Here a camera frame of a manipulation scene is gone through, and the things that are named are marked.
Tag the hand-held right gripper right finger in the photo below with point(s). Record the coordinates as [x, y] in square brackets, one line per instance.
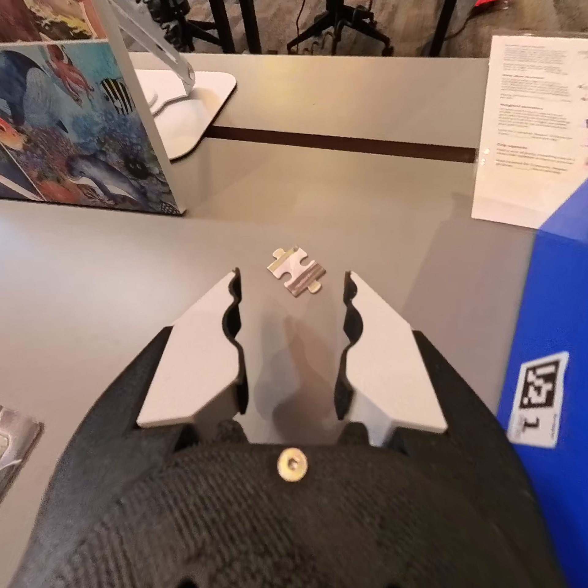
[390, 367]

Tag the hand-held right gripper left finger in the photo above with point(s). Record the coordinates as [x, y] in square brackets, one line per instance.
[197, 358]

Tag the forest animal jigsaw puzzle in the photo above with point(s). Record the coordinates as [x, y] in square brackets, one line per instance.
[13, 441]

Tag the blue plastic bin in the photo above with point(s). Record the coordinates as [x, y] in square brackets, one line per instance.
[551, 298]

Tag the white stand base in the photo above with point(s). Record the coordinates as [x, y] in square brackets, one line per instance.
[197, 92]

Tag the illustrated puzzle box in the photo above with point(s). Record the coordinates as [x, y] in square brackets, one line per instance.
[69, 115]

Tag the printed instruction sheet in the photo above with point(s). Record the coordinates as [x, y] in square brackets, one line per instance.
[528, 128]

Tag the black table leg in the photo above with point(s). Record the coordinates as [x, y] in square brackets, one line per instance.
[239, 23]

